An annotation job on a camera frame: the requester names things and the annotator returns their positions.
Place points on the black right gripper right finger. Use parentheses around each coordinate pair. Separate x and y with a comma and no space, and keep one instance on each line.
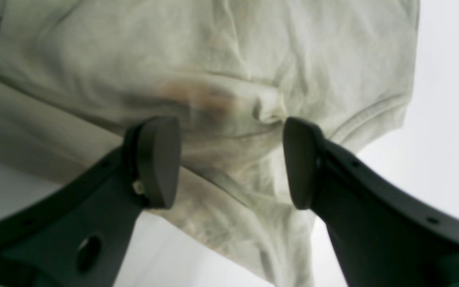
(382,236)

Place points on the beige t-shirt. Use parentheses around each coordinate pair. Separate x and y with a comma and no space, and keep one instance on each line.
(75,74)

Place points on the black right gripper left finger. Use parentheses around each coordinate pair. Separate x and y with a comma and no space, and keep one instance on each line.
(78,237)

